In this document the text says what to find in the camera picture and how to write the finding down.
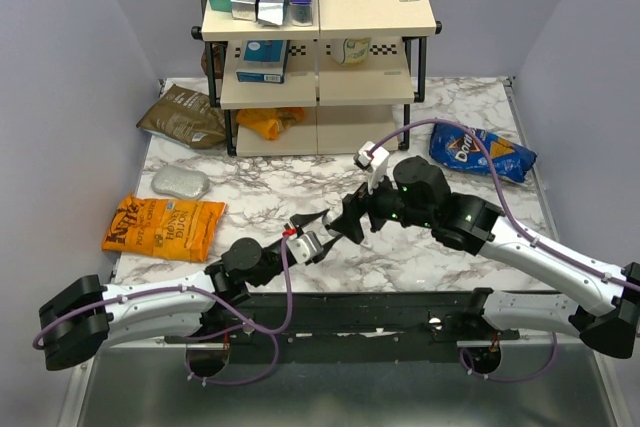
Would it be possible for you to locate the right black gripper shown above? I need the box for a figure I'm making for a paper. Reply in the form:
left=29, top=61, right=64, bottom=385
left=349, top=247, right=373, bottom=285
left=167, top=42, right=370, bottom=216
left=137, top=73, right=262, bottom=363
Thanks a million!
left=330, top=161, right=435, bottom=243

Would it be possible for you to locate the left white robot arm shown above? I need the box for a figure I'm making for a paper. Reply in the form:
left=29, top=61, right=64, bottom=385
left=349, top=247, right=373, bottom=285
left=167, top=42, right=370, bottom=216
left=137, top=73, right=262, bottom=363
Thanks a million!
left=32, top=210, right=341, bottom=371

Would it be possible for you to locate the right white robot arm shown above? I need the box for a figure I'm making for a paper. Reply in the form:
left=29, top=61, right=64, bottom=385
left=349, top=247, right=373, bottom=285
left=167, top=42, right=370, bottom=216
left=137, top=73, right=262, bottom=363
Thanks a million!
left=323, top=156, right=639, bottom=359

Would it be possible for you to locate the orange snack bag on shelf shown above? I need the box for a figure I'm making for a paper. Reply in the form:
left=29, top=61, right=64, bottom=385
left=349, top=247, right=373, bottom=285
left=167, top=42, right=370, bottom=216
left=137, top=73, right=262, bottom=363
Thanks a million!
left=236, top=107, right=306, bottom=141

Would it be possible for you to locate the blue Doritos chip bag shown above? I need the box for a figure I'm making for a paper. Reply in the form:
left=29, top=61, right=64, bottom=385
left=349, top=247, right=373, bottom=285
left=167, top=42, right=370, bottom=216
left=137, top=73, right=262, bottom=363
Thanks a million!
left=429, top=123, right=537, bottom=183

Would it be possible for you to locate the orange Kettle chip bag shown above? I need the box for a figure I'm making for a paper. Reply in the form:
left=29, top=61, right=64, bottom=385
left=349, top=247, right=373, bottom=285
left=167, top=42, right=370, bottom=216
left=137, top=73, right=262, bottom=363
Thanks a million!
left=101, top=195, right=226, bottom=263

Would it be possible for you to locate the silver glitter pouch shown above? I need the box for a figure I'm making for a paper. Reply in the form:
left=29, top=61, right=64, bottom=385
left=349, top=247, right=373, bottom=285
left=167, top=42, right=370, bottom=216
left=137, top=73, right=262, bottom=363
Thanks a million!
left=151, top=166, right=210, bottom=200

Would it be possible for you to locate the beige three-tier shelf rack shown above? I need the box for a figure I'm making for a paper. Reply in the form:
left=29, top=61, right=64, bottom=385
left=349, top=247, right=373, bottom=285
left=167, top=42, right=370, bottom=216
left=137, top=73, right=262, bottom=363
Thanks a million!
left=191, top=0, right=441, bottom=157

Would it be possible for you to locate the brown snack bag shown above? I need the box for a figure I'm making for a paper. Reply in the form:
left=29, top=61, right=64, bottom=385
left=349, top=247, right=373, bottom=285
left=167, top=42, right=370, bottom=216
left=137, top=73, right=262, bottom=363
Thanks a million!
left=136, top=85, right=226, bottom=150

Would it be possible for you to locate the white yellow cup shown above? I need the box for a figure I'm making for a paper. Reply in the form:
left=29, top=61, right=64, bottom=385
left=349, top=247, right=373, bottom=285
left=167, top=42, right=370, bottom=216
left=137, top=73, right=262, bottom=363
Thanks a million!
left=330, top=37, right=371, bottom=66

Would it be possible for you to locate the blue white box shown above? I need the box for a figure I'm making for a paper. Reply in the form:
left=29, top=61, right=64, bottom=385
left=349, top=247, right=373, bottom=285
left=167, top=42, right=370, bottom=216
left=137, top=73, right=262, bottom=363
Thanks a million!
left=236, top=40, right=289, bottom=84

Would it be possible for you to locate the dark brown bag behind shelf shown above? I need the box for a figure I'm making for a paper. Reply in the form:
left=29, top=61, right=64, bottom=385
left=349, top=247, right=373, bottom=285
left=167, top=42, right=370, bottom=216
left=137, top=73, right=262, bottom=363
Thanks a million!
left=201, top=43, right=223, bottom=79

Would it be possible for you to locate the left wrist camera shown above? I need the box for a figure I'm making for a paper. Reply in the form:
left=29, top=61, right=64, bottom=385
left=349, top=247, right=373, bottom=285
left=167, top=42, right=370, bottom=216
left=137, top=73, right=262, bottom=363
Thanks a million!
left=286, top=232, right=322, bottom=264

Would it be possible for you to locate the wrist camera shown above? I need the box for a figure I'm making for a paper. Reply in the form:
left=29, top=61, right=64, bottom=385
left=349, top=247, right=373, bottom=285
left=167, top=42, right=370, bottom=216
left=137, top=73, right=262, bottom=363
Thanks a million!
left=286, top=232, right=322, bottom=264
left=354, top=141, right=390, bottom=194

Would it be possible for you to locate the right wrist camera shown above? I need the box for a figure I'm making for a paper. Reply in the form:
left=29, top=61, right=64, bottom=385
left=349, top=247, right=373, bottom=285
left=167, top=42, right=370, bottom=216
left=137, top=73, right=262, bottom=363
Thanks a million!
left=354, top=141, right=390, bottom=194

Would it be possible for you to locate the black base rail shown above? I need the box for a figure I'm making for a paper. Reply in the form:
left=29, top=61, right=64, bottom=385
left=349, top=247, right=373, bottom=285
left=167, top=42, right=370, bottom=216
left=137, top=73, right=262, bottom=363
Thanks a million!
left=187, top=291, right=519, bottom=364

